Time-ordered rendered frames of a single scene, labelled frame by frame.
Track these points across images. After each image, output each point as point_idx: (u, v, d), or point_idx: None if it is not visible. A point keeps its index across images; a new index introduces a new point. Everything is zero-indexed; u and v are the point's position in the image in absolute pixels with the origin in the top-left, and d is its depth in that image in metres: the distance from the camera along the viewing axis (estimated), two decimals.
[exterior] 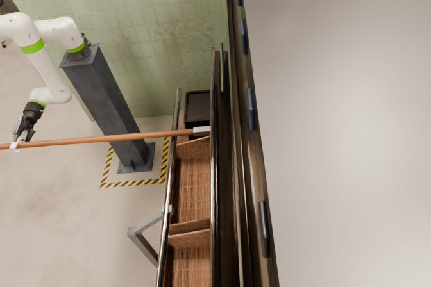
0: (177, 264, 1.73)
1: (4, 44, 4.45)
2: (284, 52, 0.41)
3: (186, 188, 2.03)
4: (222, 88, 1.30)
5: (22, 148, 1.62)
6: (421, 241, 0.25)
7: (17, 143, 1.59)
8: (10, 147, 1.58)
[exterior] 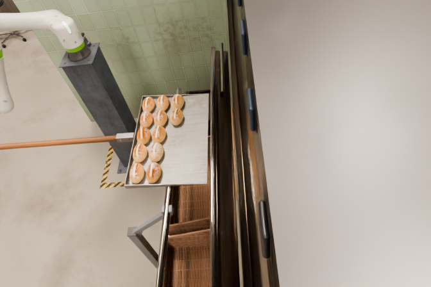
0: (177, 264, 1.73)
1: (4, 44, 4.45)
2: (284, 52, 0.41)
3: (186, 188, 2.03)
4: (222, 88, 1.30)
5: None
6: (421, 241, 0.25)
7: None
8: None
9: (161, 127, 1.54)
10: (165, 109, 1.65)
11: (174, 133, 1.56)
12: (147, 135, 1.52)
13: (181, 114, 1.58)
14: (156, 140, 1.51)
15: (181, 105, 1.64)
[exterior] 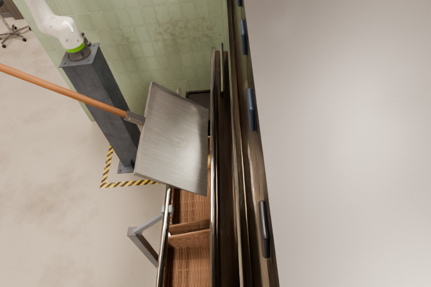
0: (177, 264, 1.73)
1: (4, 44, 4.45)
2: (284, 52, 0.41)
3: None
4: (222, 88, 1.30)
5: None
6: (421, 241, 0.25)
7: None
8: None
9: None
10: None
11: (179, 135, 1.57)
12: None
13: None
14: None
15: None
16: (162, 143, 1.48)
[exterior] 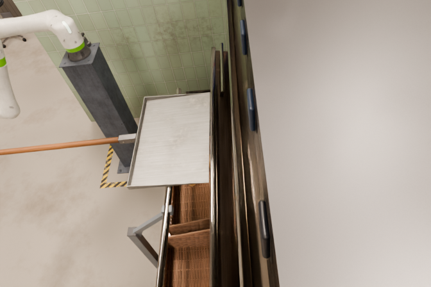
0: (177, 264, 1.73)
1: (4, 44, 4.45)
2: (284, 52, 0.41)
3: (187, 188, 2.03)
4: (222, 88, 1.30)
5: None
6: (421, 241, 0.25)
7: None
8: None
9: None
10: None
11: (176, 133, 1.56)
12: None
13: None
14: None
15: None
16: (158, 148, 1.51)
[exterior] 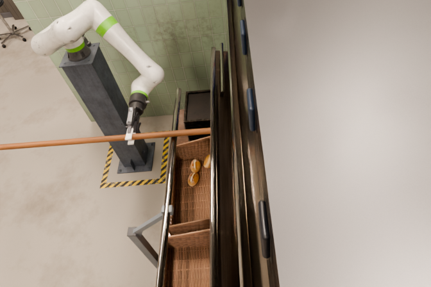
0: (177, 264, 1.73)
1: (4, 44, 4.45)
2: (284, 52, 0.41)
3: (187, 188, 2.03)
4: (222, 88, 1.30)
5: (134, 139, 1.57)
6: (421, 241, 0.25)
7: (132, 134, 1.54)
8: (126, 138, 1.52)
9: None
10: (204, 167, 2.09)
11: None
12: None
13: (196, 179, 2.02)
14: None
15: (198, 169, 2.07)
16: None
